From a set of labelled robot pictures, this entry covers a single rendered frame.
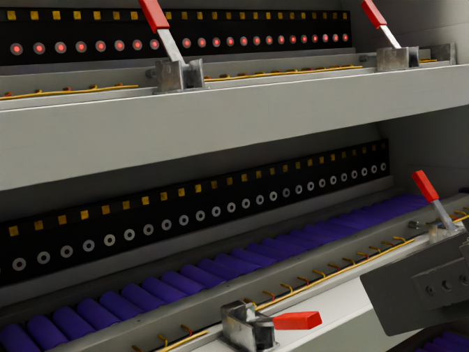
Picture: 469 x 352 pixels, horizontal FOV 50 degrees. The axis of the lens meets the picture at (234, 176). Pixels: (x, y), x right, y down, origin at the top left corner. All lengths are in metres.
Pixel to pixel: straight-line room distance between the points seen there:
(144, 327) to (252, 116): 0.18
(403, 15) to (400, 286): 0.57
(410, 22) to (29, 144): 0.57
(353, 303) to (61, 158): 0.26
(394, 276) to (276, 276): 0.22
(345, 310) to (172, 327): 0.14
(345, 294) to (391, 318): 0.21
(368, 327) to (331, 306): 0.03
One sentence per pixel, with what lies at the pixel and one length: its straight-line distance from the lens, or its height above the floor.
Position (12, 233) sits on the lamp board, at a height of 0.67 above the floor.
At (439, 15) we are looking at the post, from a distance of 0.73.
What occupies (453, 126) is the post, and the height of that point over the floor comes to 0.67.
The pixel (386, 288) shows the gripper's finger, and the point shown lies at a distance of 0.24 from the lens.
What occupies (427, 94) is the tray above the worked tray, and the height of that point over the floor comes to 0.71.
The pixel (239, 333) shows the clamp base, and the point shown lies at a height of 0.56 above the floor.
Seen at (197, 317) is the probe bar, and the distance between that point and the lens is 0.41.
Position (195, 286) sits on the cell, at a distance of 0.45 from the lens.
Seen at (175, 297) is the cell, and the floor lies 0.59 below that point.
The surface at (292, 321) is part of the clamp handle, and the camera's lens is 0.32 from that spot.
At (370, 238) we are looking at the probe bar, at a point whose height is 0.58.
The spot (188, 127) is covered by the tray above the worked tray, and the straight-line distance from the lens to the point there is 0.36.
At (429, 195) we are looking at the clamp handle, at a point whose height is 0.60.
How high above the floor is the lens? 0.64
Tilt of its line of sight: 4 degrees up
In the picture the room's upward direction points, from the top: 15 degrees counter-clockwise
